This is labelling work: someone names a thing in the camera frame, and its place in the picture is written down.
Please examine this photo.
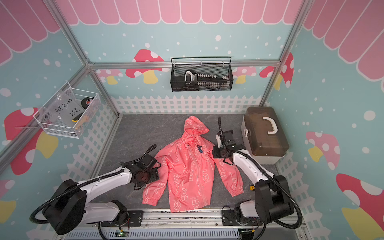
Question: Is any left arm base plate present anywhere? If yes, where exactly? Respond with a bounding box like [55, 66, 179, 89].
[101, 211, 144, 227]

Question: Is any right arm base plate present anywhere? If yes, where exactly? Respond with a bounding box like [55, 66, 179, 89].
[221, 209, 263, 226]

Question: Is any pink patterned kids jacket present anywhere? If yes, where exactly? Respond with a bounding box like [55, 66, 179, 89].
[142, 116, 244, 213]

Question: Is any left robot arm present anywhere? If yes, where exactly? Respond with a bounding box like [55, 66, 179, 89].
[29, 154, 161, 235]

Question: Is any black tape roll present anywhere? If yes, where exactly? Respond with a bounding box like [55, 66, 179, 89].
[81, 97, 94, 110]

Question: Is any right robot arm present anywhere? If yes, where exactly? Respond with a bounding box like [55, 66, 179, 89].
[213, 130, 303, 229]

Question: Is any clear plastic labelled bag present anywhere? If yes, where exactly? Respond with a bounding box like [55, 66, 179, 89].
[41, 88, 85, 128]

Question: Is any socket wrench set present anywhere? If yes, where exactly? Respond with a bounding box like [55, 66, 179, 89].
[184, 71, 231, 89]

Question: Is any yellow tool in basket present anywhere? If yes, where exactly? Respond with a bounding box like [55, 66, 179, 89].
[72, 113, 83, 123]

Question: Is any black wire mesh basket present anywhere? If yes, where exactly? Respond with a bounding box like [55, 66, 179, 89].
[170, 57, 234, 92]

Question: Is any brown lidded toolbox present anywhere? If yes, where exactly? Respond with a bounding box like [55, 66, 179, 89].
[241, 107, 290, 165]

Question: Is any white wire basket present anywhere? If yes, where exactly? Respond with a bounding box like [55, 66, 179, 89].
[33, 82, 102, 139]

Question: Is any green circuit board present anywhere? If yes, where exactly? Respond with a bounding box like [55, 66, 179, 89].
[115, 230, 130, 238]

